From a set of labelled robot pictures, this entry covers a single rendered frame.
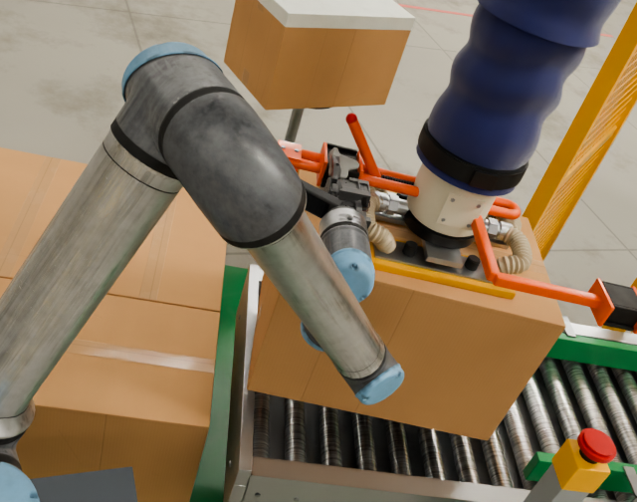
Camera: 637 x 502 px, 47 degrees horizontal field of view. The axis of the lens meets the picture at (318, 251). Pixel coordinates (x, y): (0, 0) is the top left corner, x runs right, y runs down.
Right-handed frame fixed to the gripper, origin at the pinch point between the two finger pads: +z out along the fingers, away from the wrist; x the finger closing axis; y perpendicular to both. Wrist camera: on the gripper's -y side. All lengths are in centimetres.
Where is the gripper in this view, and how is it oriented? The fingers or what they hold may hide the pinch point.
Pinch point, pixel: (326, 164)
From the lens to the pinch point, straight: 151.0
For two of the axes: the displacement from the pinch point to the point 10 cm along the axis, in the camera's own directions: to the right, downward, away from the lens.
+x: 2.5, -7.6, -6.0
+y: 9.7, 1.8, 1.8
